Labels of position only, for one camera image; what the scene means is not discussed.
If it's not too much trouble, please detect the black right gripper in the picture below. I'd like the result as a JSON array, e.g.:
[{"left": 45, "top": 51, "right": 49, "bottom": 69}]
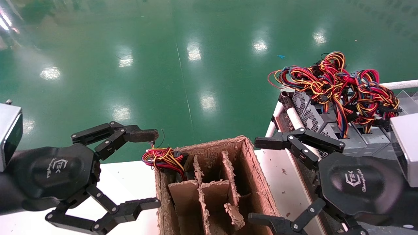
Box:
[{"left": 248, "top": 127, "right": 409, "bottom": 235}]

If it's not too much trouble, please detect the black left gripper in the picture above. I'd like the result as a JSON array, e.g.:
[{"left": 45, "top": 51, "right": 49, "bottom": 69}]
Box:
[{"left": 7, "top": 121, "right": 161, "bottom": 235}]

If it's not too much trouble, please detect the worn cardboard divider box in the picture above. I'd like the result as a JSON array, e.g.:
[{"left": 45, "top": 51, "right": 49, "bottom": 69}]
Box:
[{"left": 154, "top": 135, "right": 289, "bottom": 235}]

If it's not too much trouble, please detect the silver power supply unit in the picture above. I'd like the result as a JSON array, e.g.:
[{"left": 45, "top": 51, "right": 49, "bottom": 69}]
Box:
[
  {"left": 300, "top": 103, "right": 337, "bottom": 135},
  {"left": 318, "top": 122, "right": 369, "bottom": 154},
  {"left": 292, "top": 91, "right": 315, "bottom": 115},
  {"left": 351, "top": 124, "right": 392, "bottom": 156}
]

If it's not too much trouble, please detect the clear acrylic divider tray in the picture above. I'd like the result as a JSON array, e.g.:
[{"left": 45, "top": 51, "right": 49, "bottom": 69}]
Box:
[{"left": 394, "top": 90, "right": 418, "bottom": 115}]

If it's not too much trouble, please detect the boxed power supply wire bundle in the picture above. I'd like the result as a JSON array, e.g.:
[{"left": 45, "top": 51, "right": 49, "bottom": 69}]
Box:
[{"left": 141, "top": 128, "right": 190, "bottom": 182}]

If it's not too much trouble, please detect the white tube rack frame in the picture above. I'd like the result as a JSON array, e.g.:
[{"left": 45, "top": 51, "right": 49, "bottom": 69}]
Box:
[{"left": 261, "top": 79, "right": 418, "bottom": 235}]

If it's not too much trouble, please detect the coloured wire bundle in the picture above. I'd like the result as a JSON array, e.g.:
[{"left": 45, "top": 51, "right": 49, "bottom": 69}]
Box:
[
  {"left": 354, "top": 69, "right": 403, "bottom": 134},
  {"left": 312, "top": 51, "right": 358, "bottom": 139},
  {"left": 267, "top": 65, "right": 327, "bottom": 98}
]

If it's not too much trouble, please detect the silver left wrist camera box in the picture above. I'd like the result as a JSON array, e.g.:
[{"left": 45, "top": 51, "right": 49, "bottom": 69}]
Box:
[{"left": 0, "top": 104, "right": 23, "bottom": 172}]

